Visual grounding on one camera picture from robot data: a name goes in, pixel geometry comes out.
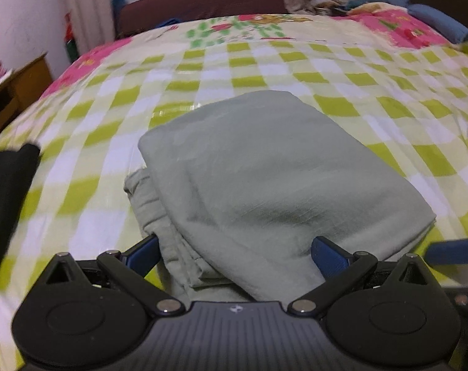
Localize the wooden desk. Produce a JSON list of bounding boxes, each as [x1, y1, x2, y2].
[[0, 51, 54, 137]]

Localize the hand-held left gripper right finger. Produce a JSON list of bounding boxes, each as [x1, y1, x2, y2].
[[287, 235, 428, 315]]

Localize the black cloth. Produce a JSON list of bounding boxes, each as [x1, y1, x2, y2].
[[0, 142, 42, 284]]

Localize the pile of patterned cloth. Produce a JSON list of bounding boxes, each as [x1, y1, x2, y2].
[[314, 0, 359, 17]]

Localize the red green bag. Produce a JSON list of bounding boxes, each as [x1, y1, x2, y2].
[[63, 12, 79, 64]]

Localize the green checked printed bed sheet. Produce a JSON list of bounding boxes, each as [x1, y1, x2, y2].
[[0, 3, 468, 371]]

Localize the maroon bed frame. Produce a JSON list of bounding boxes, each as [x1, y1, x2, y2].
[[115, 0, 289, 40]]

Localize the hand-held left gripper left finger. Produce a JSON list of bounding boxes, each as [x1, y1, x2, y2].
[[44, 235, 185, 315]]

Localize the grey-green pants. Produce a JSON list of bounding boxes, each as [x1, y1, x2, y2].
[[124, 90, 438, 303]]

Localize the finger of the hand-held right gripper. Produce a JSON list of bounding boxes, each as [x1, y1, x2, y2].
[[426, 233, 468, 267], [446, 286, 468, 371]]

